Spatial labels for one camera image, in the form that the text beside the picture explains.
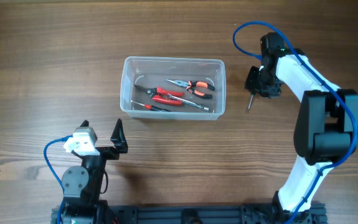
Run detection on red black screwdriver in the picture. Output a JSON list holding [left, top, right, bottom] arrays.
[[131, 100, 170, 112]]

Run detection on red handled cutters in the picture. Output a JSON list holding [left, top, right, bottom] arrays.
[[134, 85, 184, 106]]

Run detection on clear plastic container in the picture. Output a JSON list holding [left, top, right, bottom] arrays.
[[120, 56, 226, 120]]

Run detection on small silver wrench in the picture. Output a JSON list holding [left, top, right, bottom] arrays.
[[168, 94, 210, 112]]

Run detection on orange black needle-nose pliers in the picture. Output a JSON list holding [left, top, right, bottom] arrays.
[[167, 79, 215, 99]]

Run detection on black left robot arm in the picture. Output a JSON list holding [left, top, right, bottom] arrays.
[[55, 119, 128, 223]]

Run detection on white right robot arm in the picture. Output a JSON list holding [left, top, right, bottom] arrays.
[[245, 32, 358, 223]]

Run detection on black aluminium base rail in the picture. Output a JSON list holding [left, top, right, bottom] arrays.
[[50, 202, 327, 224]]

